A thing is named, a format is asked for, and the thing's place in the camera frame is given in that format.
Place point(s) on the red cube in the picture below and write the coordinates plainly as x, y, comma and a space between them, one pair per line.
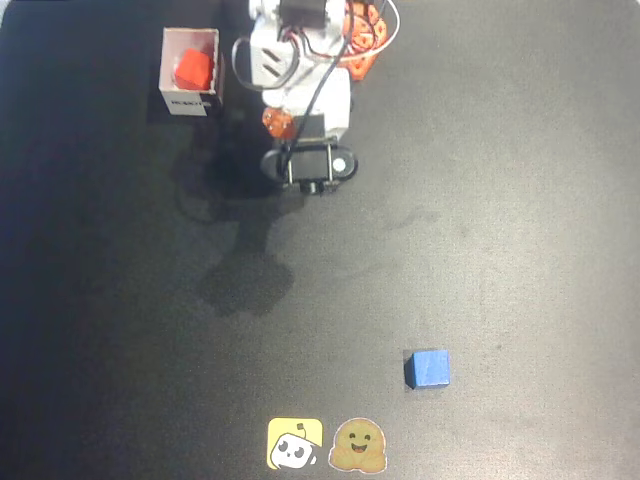
194, 69

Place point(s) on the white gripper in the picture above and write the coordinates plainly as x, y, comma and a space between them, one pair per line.
334, 102

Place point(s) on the yellow robot sticker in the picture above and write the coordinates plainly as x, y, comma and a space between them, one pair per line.
294, 444

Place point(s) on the black table mat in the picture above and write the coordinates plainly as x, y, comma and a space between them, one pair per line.
500, 200

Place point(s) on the blue cube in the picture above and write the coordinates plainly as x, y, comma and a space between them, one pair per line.
429, 369

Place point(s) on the hugging face emoji sticker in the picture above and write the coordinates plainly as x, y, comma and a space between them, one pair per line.
357, 445

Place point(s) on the white cardboard box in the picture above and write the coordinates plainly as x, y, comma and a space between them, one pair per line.
187, 102

